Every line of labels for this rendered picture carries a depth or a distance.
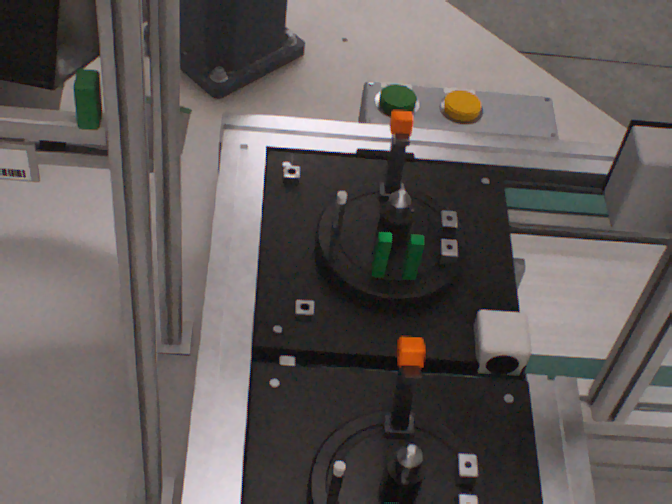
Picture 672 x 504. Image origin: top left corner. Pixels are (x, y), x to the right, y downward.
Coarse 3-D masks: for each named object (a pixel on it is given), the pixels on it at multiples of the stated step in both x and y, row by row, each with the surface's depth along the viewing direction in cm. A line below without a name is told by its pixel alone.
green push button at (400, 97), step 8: (384, 88) 114; (392, 88) 114; (400, 88) 114; (408, 88) 114; (384, 96) 113; (392, 96) 113; (400, 96) 113; (408, 96) 114; (384, 104) 113; (392, 104) 113; (400, 104) 113; (408, 104) 113
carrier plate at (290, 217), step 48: (288, 192) 103; (336, 192) 104; (432, 192) 105; (480, 192) 106; (288, 240) 99; (480, 240) 102; (288, 288) 96; (480, 288) 98; (288, 336) 93; (336, 336) 93; (384, 336) 94; (432, 336) 94
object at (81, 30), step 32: (0, 0) 59; (32, 0) 59; (64, 0) 59; (0, 32) 60; (32, 32) 60; (64, 32) 61; (96, 32) 66; (0, 64) 61; (32, 64) 60; (64, 64) 62
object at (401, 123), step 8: (392, 112) 97; (400, 112) 97; (408, 112) 98; (392, 120) 96; (400, 120) 96; (408, 120) 96; (392, 128) 97; (400, 128) 97; (408, 128) 97; (392, 136) 98; (400, 136) 96; (408, 136) 96; (392, 144) 98; (400, 144) 96; (408, 144) 96; (392, 152) 98; (400, 152) 98; (392, 160) 99; (400, 160) 99; (392, 168) 99; (400, 168) 99; (392, 176) 100; (400, 176) 100; (384, 184) 101; (392, 184) 100; (400, 184) 100
